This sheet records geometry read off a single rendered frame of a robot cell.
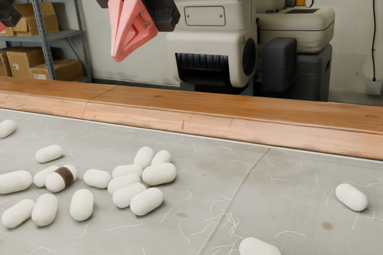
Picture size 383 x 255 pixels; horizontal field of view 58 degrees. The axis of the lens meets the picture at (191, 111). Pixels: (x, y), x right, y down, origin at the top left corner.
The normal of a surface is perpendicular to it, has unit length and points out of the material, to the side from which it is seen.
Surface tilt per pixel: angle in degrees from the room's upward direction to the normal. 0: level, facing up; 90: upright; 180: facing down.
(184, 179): 0
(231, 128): 45
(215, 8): 98
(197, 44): 98
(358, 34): 90
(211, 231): 0
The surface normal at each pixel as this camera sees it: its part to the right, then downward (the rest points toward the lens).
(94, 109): -0.34, -0.40
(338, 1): -0.49, 0.36
